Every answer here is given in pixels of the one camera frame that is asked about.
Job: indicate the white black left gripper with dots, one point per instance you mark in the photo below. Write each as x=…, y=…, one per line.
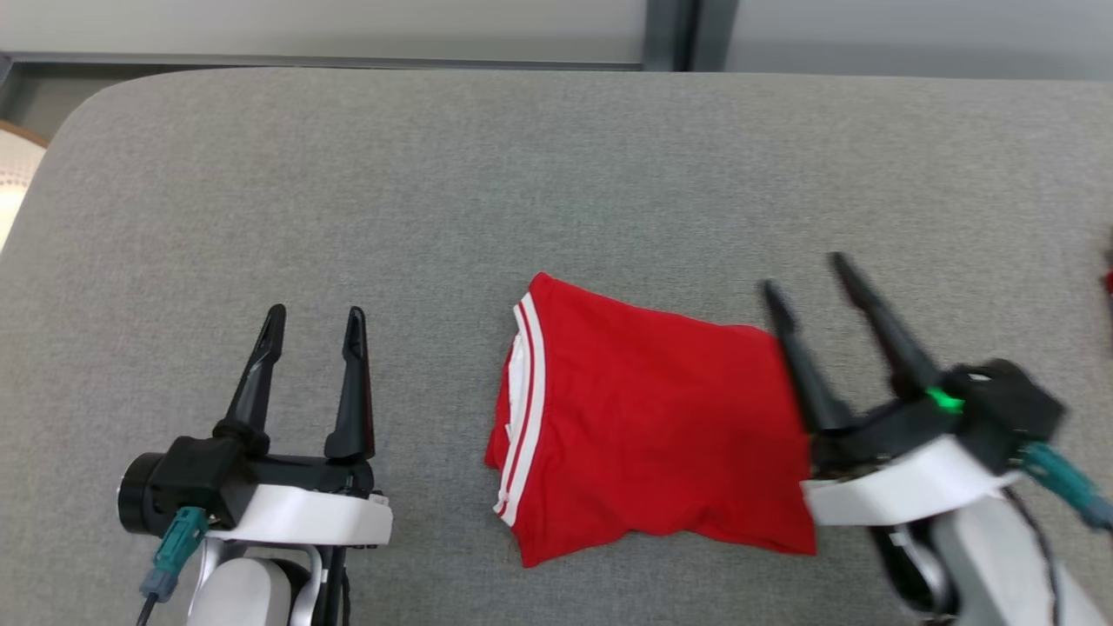
x=313, y=517

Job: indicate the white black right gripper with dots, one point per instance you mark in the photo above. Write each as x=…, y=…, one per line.
x=904, y=487

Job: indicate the red Bulls basketball jersey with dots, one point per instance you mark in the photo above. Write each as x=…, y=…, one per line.
x=652, y=426

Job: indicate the red shorts with white waistband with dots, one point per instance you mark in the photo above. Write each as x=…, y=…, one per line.
x=1109, y=283

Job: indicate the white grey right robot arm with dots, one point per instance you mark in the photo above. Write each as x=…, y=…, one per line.
x=991, y=565

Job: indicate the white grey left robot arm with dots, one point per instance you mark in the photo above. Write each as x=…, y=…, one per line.
x=243, y=596

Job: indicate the beige woven laundry basket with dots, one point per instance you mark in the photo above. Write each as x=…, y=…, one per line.
x=16, y=183

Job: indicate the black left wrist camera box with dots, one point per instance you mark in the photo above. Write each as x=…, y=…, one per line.
x=187, y=478

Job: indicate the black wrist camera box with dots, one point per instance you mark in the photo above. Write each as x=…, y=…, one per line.
x=1009, y=409
x=187, y=478

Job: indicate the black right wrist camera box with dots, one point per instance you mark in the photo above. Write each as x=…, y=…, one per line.
x=1009, y=409

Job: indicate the grey wall base rail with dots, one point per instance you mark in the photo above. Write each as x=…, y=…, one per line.
x=304, y=61

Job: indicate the grey vertical partition post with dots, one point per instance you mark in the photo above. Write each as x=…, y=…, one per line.
x=687, y=35

